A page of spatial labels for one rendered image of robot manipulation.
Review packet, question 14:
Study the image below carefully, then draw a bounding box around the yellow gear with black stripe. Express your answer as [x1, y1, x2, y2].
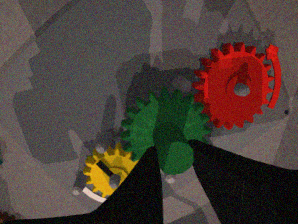
[82, 143, 140, 198]

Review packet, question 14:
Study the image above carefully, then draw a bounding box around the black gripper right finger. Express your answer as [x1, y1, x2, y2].
[189, 140, 298, 224]

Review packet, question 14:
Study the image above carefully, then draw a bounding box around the grey flat board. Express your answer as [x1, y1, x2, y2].
[0, 0, 291, 212]

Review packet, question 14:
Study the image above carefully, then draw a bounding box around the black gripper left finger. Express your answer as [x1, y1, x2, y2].
[1, 147, 164, 224]

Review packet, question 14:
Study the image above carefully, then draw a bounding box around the red gear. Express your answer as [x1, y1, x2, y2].
[192, 41, 274, 131]

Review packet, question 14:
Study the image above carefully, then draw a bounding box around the green gear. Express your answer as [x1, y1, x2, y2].
[120, 87, 212, 175]

